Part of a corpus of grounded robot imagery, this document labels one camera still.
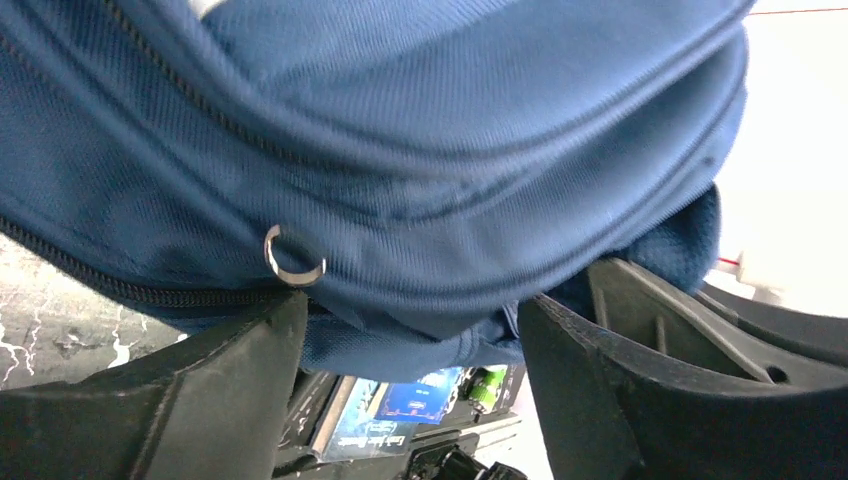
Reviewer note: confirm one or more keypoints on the green white plastic tap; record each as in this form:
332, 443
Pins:
486, 387

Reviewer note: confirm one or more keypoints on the navy blue student backpack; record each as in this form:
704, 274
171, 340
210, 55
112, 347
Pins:
418, 168

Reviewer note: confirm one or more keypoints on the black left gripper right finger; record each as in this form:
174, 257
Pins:
666, 385

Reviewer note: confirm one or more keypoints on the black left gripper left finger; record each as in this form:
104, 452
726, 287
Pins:
210, 407

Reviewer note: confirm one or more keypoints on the white pole with red stripe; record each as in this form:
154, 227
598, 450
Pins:
799, 10

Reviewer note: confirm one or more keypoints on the blue book underneath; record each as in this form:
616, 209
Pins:
348, 429

